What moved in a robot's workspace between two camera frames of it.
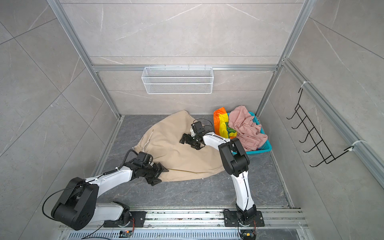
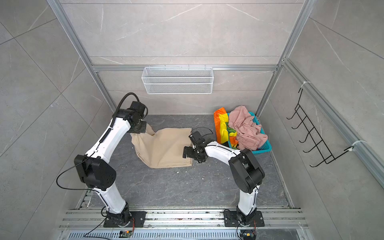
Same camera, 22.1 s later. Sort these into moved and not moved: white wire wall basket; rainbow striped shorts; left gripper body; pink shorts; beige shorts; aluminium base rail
Moved: left gripper body; beige shorts
Not moved: rainbow striped shorts; aluminium base rail; white wire wall basket; pink shorts
